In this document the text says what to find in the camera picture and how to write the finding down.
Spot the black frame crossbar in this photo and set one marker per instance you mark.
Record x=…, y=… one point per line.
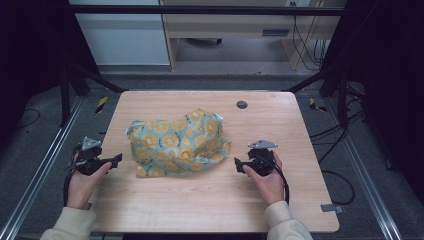
x=200, y=10

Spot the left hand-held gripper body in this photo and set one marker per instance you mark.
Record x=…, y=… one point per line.
x=89, y=156

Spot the teal cloth with orange print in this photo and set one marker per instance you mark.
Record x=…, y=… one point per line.
x=176, y=143

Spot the person's right hand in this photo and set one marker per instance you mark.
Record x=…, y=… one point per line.
x=269, y=186

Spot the aluminium floor rail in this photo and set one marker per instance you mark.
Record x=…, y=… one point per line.
x=40, y=166
x=366, y=180

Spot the light wooden desk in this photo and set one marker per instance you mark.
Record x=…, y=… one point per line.
x=233, y=25

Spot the person's left hand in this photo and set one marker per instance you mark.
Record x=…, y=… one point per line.
x=81, y=186

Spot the grey round table grommet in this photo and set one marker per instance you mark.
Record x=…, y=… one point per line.
x=241, y=104

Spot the black metal stand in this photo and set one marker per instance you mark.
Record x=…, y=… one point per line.
x=340, y=93
x=66, y=96

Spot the yellow black striped tape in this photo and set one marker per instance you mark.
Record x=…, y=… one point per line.
x=316, y=105
x=101, y=104

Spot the grey metal table bracket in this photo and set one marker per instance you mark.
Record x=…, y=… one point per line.
x=331, y=208

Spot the white cabinet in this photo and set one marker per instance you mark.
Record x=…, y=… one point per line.
x=123, y=36

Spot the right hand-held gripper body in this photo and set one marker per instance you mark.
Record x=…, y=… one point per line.
x=263, y=160

